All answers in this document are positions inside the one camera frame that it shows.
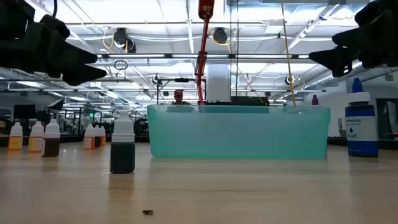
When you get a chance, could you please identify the black computer case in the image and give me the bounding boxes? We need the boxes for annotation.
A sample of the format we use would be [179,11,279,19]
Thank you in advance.
[230,95,270,106]

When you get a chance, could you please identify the small dark green dropper bottle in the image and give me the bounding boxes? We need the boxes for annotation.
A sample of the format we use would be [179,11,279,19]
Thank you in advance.
[109,110,136,174]

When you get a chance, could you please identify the large blue food coloring bottle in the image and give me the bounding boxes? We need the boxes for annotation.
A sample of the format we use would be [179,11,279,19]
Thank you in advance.
[345,77,379,158]

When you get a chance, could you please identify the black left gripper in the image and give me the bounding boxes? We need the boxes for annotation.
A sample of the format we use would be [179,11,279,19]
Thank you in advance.
[0,0,108,87]

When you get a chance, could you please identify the thin black hanging cable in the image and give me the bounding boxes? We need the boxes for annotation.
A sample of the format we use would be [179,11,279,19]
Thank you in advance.
[236,0,240,97]
[229,0,233,97]

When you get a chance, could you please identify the black monitor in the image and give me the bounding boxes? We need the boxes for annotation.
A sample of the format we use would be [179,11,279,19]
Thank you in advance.
[12,104,36,119]

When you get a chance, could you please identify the translucent teal plastic bin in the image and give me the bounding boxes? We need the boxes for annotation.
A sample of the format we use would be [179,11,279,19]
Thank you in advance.
[146,104,331,160]

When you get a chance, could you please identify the tilted dark monitor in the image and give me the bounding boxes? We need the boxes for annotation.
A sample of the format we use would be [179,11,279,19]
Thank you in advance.
[46,98,65,111]

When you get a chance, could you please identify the person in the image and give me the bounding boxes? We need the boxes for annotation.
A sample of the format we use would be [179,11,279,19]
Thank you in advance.
[171,89,191,106]

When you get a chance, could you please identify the yellow hanging cable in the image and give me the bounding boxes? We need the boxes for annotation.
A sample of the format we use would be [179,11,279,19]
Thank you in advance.
[280,0,297,107]

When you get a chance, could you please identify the ceiling cable reel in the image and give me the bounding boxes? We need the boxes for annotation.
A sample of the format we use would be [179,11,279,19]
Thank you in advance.
[113,27,137,54]
[212,27,228,45]

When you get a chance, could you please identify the distant black metal frame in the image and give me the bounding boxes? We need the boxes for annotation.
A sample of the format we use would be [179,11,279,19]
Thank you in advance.
[156,77,207,106]

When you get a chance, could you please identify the small brown dropper bottle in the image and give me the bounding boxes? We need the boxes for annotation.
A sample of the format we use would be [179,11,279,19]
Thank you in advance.
[42,118,61,157]

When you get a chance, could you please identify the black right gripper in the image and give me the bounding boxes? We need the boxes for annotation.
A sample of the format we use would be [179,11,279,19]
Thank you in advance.
[309,0,398,78]

